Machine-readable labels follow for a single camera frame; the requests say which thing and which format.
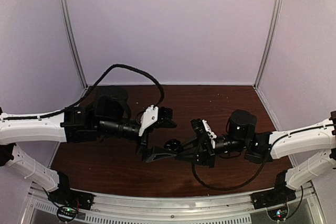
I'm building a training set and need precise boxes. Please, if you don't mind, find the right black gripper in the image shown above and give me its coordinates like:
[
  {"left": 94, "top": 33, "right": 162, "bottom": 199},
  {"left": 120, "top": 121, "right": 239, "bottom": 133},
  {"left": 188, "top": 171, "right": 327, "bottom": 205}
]
[{"left": 174, "top": 134, "right": 248, "bottom": 170}]

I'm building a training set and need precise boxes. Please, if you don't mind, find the black round earbud case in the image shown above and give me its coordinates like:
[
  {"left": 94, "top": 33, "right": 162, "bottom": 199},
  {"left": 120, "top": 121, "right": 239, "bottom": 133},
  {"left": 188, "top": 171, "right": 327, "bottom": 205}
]
[{"left": 164, "top": 139, "right": 183, "bottom": 153}]

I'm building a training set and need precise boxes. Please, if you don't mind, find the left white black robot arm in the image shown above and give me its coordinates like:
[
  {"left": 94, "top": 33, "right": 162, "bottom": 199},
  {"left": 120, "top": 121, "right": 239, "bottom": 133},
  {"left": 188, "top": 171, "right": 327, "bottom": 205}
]
[{"left": 1, "top": 86, "right": 176, "bottom": 205}]

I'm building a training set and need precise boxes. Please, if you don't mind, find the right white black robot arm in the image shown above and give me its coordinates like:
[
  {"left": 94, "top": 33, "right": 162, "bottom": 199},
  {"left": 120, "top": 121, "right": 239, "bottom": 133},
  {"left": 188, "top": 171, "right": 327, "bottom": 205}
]
[{"left": 175, "top": 110, "right": 335, "bottom": 204}]

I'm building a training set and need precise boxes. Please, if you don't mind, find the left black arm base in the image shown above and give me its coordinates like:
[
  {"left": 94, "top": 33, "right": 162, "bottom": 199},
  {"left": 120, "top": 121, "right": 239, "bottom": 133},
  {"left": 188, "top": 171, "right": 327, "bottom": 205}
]
[{"left": 45, "top": 172, "right": 94, "bottom": 223}]

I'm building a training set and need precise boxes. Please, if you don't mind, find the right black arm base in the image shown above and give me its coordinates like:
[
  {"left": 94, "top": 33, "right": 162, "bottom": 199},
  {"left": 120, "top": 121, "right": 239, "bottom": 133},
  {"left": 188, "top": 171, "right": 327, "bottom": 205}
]
[{"left": 250, "top": 170, "right": 304, "bottom": 223}]

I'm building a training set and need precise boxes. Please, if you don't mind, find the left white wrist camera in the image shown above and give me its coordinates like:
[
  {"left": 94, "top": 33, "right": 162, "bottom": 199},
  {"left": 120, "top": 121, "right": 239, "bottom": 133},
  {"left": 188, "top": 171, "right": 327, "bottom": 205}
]
[{"left": 139, "top": 105, "right": 173, "bottom": 136}]

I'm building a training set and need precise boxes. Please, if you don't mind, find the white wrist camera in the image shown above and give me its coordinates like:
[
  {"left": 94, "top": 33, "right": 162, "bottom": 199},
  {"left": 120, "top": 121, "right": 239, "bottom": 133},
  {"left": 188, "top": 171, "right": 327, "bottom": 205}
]
[
  {"left": 191, "top": 119, "right": 217, "bottom": 150},
  {"left": 139, "top": 105, "right": 173, "bottom": 136}
]

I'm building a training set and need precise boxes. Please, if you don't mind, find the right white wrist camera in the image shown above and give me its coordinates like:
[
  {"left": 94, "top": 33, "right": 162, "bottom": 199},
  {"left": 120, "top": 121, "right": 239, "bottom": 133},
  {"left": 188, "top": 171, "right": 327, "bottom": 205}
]
[{"left": 191, "top": 119, "right": 217, "bottom": 150}]

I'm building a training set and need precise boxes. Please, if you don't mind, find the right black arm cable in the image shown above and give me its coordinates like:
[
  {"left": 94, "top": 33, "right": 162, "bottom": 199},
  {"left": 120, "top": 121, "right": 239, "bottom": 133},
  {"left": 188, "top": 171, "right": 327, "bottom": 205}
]
[{"left": 191, "top": 140, "right": 274, "bottom": 190}]

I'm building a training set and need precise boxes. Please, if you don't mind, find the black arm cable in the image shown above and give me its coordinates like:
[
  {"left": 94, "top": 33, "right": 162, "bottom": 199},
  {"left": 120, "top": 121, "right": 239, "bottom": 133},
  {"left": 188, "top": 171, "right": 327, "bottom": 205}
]
[
  {"left": 191, "top": 140, "right": 274, "bottom": 190},
  {"left": 0, "top": 63, "right": 165, "bottom": 120}
]

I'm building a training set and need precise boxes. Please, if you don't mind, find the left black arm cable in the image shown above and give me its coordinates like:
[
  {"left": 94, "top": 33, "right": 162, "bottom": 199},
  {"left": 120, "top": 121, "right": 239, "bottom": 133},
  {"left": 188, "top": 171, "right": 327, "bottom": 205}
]
[{"left": 0, "top": 63, "right": 165, "bottom": 120}]

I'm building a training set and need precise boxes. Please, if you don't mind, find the aluminium front rail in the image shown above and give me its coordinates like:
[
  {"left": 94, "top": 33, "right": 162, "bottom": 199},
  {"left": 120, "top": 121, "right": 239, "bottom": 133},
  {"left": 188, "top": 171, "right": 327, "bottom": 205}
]
[{"left": 19, "top": 183, "right": 326, "bottom": 223}]

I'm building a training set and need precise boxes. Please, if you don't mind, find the left aluminium frame post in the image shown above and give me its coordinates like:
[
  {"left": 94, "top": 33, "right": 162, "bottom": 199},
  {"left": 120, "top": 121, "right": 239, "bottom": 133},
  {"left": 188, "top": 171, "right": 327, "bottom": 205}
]
[{"left": 60, "top": 0, "right": 88, "bottom": 90}]

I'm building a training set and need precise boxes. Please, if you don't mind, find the aluminium frame post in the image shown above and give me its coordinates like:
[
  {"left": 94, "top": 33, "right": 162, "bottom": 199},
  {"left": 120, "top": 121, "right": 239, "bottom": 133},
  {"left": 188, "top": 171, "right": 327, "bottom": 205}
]
[
  {"left": 60, "top": 0, "right": 88, "bottom": 90},
  {"left": 254, "top": 0, "right": 283, "bottom": 89}
]

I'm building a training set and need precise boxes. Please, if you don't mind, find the right aluminium frame post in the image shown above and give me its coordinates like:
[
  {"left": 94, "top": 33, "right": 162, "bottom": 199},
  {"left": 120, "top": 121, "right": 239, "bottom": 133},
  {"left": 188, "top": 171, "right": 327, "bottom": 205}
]
[{"left": 254, "top": 0, "right": 283, "bottom": 89}]

